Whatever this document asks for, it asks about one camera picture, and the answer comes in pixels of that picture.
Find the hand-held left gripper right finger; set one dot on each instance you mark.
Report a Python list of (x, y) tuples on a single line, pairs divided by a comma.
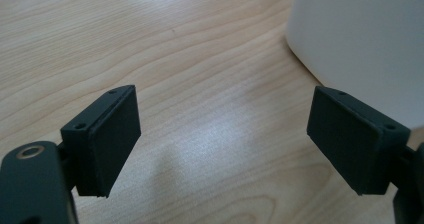
[(350, 140)]

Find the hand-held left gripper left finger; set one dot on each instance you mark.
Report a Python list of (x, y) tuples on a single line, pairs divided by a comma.
[(103, 140)]

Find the white plastic trash bin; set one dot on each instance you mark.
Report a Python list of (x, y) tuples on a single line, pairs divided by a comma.
[(360, 34)]

